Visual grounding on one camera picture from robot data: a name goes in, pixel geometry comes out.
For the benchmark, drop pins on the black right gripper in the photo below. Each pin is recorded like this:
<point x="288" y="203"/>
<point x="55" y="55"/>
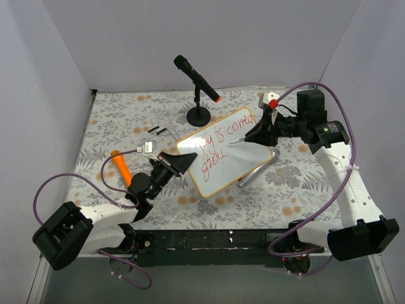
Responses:
<point x="270" y="129"/>

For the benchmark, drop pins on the black round microphone stand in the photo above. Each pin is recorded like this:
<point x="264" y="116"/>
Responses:
<point x="198" y="116"/>

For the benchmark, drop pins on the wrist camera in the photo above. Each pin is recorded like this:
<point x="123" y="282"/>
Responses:
<point x="146" y="149"/>
<point x="269" y="101"/>

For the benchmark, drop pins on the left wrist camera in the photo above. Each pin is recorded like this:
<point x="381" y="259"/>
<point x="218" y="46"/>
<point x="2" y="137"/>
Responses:
<point x="146" y="149"/>

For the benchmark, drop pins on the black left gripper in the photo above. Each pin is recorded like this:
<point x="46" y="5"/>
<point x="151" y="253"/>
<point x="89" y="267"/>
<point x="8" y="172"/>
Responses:
<point x="168" y="164"/>

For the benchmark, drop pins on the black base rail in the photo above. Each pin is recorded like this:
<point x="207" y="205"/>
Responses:
<point x="205" y="247"/>

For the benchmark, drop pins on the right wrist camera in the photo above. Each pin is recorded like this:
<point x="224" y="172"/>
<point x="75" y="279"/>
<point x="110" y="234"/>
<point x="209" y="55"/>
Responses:
<point x="269" y="101"/>

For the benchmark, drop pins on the wire whiteboard easel stand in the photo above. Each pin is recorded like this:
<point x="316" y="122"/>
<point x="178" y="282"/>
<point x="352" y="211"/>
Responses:
<point x="163" y="137"/>

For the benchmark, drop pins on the silver microphone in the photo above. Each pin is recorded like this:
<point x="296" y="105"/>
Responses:
<point x="243" y="182"/>

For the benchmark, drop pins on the floral patterned table mat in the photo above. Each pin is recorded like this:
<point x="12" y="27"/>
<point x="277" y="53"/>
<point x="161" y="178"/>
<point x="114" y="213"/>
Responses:
<point x="292" y="188"/>

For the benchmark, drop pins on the red whiteboard marker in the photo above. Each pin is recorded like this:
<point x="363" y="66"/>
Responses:
<point x="241" y="140"/>

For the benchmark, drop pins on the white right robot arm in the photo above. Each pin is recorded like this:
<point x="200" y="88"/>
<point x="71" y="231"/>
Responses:
<point x="365" y="230"/>

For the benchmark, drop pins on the yellow framed whiteboard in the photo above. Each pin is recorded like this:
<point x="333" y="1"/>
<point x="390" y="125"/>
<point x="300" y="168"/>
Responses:
<point x="220" y="160"/>

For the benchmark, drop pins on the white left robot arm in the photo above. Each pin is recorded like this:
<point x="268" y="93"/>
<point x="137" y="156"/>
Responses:
<point x="72" y="230"/>

